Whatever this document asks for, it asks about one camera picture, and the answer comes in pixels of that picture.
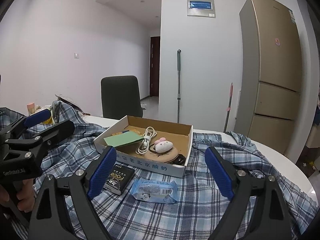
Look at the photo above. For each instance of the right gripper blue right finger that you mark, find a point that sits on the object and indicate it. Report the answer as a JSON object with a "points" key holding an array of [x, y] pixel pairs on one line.
{"points": [[270, 216]]}

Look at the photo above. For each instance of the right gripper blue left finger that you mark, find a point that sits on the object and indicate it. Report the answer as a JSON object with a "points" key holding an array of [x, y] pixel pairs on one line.
{"points": [[50, 218]]}

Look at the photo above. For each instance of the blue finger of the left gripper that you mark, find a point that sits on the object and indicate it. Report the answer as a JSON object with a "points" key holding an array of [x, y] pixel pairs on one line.
{"points": [[16, 147], [37, 117]]}

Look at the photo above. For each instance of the beige round soft cushion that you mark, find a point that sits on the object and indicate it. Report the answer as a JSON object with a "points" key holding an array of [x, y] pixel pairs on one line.
{"points": [[165, 157]]}

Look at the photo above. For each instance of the white pink plush toy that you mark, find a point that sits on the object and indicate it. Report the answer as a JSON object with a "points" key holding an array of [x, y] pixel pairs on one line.
{"points": [[162, 145]]}

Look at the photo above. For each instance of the person's left hand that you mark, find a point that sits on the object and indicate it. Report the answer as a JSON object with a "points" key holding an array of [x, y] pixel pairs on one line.
{"points": [[26, 196]]}

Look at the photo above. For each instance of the pink cup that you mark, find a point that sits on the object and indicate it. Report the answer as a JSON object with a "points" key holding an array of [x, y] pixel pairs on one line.
{"points": [[31, 108]]}

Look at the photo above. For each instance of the open magazine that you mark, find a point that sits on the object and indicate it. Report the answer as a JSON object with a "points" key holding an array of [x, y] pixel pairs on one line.
{"points": [[72, 104]]}

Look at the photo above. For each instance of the black face mask box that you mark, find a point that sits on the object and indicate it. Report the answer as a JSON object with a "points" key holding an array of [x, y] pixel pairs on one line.
{"points": [[119, 179]]}

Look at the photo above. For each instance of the blue plaid cloth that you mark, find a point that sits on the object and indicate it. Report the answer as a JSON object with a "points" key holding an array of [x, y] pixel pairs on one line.
{"points": [[199, 206]]}

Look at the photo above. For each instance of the black office chair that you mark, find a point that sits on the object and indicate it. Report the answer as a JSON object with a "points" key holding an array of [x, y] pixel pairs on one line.
{"points": [[120, 97]]}

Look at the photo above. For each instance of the black hair band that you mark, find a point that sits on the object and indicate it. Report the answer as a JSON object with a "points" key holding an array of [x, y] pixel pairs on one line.
{"points": [[179, 160]]}

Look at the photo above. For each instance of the yellow blue cigarette pack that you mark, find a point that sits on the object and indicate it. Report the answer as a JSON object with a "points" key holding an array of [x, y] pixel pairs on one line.
{"points": [[128, 130]]}

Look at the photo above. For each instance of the blue tissue packet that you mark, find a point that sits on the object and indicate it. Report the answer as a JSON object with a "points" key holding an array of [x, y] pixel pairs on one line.
{"points": [[154, 191]]}

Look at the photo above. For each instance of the white cardboard tray box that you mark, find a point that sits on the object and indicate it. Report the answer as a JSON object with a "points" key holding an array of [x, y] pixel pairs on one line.
{"points": [[180, 135]]}

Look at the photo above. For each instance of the gold refrigerator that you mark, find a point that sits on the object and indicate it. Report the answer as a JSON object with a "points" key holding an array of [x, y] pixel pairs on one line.
{"points": [[272, 74]]}

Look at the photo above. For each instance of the dark wooden door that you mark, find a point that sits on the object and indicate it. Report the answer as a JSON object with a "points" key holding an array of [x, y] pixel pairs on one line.
{"points": [[154, 65]]}

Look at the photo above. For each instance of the grey electrical panel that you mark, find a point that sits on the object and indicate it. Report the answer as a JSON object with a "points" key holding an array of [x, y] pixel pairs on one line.
{"points": [[201, 8]]}

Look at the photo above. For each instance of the pink broom handle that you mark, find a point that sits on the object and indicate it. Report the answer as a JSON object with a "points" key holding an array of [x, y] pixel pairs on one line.
{"points": [[229, 107]]}

